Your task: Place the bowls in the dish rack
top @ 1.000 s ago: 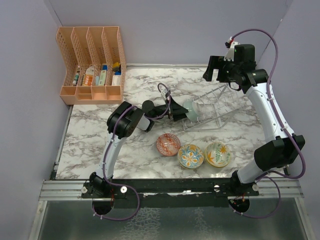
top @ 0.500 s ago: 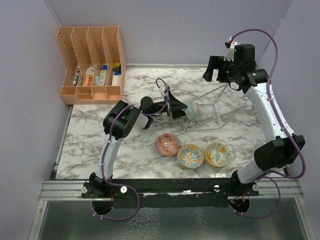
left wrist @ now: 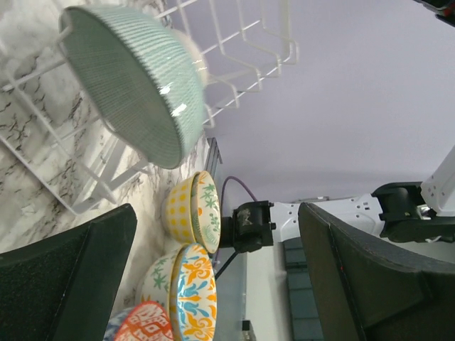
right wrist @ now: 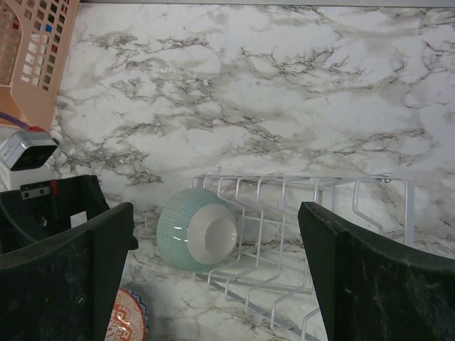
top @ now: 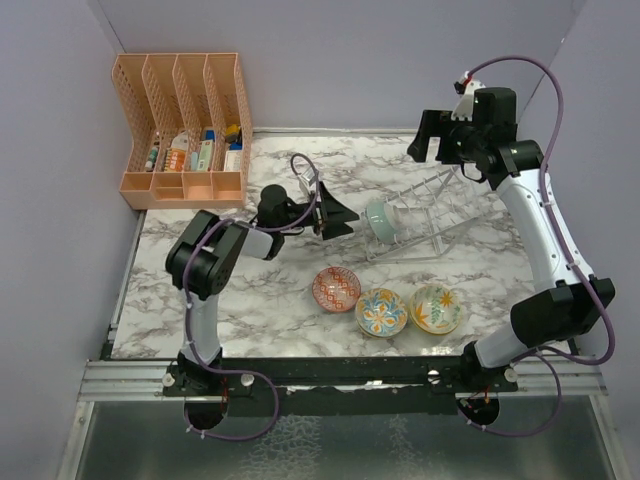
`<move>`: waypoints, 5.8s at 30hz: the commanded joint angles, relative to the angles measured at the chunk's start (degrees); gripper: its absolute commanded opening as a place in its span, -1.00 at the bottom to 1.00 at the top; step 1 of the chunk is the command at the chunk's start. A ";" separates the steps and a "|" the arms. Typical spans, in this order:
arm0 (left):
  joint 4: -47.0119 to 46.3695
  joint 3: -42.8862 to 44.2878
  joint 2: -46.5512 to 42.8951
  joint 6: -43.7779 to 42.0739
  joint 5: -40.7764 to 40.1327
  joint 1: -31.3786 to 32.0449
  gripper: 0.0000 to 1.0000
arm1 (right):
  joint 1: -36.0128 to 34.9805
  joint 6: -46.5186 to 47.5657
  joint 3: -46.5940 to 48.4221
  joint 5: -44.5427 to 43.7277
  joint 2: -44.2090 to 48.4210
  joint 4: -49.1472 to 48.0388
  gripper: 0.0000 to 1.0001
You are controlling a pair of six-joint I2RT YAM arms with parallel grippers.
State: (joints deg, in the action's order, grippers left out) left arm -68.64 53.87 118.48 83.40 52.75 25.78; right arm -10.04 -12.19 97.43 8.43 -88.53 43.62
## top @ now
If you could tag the black mounting base rail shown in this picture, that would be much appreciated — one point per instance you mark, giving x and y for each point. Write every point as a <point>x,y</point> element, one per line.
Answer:
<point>329,386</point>

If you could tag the blue orange floral bowl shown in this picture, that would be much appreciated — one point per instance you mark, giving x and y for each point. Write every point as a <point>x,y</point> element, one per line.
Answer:
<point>381,313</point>

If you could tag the teal white box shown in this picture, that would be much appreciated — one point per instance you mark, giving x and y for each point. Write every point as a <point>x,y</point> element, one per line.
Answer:
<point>201,158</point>

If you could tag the aluminium frame rail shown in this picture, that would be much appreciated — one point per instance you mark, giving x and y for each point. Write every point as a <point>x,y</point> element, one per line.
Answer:
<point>142,380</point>

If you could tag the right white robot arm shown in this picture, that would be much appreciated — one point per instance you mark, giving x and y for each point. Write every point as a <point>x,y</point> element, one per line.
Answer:
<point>568,295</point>

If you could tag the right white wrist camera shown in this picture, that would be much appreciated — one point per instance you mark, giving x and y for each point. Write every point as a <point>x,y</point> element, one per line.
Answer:
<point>465,87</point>

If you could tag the yellow leaf patterned bowl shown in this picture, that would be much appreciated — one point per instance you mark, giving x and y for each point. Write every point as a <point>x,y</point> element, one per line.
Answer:
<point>436,310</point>

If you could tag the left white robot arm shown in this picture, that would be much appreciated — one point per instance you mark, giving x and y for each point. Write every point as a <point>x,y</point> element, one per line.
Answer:
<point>203,258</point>

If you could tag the teal ceramic bowl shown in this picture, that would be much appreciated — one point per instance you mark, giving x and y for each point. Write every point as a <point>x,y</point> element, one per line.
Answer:
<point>384,220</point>

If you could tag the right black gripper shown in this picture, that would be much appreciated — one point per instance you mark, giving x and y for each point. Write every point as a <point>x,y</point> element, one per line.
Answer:
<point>432,125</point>

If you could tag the orange white box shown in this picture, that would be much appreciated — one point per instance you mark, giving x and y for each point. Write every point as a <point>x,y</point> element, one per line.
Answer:
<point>176,153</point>

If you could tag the red patterned bowl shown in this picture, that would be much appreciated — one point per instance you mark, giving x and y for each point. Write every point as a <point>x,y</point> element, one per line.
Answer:
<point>336,289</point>

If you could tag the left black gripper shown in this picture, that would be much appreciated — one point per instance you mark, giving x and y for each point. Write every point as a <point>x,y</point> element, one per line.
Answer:
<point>335,212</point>

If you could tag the white flat packet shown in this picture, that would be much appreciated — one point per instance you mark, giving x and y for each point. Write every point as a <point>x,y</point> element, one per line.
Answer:
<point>233,161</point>

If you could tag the yellow black toy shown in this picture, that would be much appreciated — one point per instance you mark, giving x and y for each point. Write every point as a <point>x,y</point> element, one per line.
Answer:
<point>233,134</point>

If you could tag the small bottles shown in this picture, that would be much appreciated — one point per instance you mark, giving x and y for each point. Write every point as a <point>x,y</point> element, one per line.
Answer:
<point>152,157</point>

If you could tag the peach plastic desk organizer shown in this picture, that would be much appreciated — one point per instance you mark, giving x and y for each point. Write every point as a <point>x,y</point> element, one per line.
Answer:
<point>163,94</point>

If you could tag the white wire dish rack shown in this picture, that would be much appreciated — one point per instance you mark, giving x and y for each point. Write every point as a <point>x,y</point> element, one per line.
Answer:
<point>437,214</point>

